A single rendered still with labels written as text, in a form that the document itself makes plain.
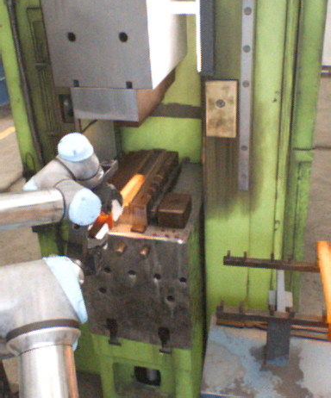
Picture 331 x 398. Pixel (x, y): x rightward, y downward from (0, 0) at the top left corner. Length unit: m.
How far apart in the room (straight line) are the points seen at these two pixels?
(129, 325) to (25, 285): 0.98
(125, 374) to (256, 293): 0.61
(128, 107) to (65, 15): 0.29
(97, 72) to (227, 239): 0.71
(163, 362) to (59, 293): 1.08
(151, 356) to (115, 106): 0.91
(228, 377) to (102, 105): 0.83
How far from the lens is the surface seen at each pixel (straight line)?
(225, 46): 1.43
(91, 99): 1.43
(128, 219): 1.57
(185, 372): 1.87
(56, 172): 1.18
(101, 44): 1.38
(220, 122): 1.47
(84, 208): 1.06
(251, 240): 1.69
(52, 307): 0.81
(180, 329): 1.71
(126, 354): 1.88
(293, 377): 1.46
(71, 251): 1.26
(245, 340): 1.53
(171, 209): 1.51
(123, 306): 1.72
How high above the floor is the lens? 1.75
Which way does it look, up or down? 27 degrees down
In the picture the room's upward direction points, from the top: 3 degrees counter-clockwise
